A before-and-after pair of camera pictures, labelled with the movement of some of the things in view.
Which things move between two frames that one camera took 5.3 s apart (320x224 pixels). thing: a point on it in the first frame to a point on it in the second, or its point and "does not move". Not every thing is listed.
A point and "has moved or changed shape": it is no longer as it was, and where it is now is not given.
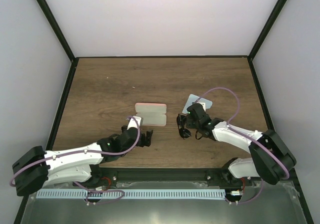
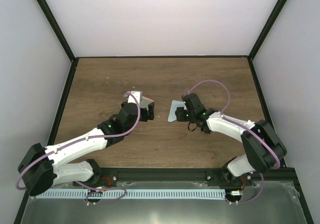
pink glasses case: (153, 114) to (145, 101)
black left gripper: (142, 143) to (145, 118)
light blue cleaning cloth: (192, 98) has moved or changed shape
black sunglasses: (184, 133) has moved or changed shape
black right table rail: (257, 84) does not move
